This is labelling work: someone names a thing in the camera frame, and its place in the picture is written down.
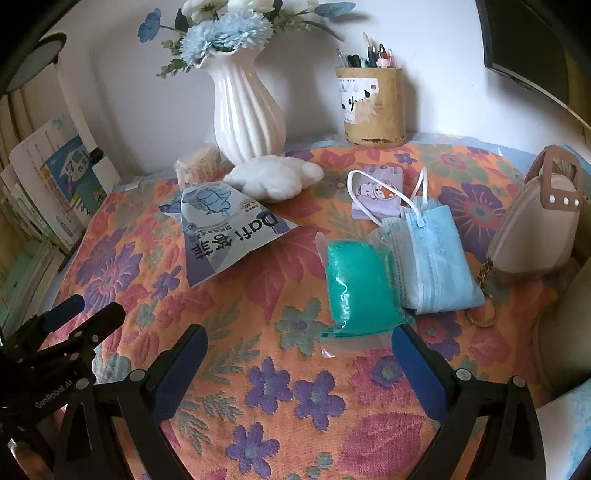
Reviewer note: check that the tan pen holder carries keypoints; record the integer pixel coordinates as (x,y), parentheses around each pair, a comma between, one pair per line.
(374,120)

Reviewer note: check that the beige zip purse with keyring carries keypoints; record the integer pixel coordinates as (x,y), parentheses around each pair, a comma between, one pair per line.
(531,235)

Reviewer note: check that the green clay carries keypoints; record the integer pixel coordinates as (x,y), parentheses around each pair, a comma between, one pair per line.
(358,286)

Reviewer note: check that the black framed panel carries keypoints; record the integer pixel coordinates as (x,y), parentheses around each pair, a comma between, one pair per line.
(526,41)

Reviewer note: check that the white cloud plush toy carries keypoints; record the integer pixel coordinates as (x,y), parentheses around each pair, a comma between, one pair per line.
(272,177)

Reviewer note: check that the artificial flower bouquet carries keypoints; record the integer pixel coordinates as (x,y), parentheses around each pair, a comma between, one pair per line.
(217,37)

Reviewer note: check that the row of books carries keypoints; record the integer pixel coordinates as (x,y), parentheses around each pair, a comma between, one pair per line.
(51,184)

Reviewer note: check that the purple cartoon tissue packet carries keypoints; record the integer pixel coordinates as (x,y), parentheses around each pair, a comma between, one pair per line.
(378,191)

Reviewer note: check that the bunch of pens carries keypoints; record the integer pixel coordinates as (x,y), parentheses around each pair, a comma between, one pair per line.
(369,57)

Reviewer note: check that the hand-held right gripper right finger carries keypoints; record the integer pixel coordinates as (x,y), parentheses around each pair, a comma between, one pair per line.
(418,369)

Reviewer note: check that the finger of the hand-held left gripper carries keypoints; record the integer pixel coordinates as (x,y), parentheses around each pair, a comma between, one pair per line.
(92,325)
(64,309)

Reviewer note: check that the white round container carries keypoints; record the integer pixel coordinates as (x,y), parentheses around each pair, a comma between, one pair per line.
(558,332)

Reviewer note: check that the light blue patterned cloth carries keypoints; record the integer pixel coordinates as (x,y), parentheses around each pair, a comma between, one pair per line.
(568,434)

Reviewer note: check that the small clear tissue pack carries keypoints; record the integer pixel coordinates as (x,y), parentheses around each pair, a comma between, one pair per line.
(198,166)

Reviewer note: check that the round black-rimmed mirror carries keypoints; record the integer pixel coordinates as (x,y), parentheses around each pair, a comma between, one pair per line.
(34,62)

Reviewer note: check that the blue and white printed packet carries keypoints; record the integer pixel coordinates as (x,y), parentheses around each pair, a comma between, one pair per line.
(221,240)

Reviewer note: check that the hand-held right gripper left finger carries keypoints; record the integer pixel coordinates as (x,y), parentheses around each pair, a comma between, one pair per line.
(178,369)

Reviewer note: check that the blue face mask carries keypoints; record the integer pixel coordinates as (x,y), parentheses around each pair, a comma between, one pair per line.
(438,267)

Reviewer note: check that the orange floral cloth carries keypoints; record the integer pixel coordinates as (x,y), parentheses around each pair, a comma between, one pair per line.
(286,258)

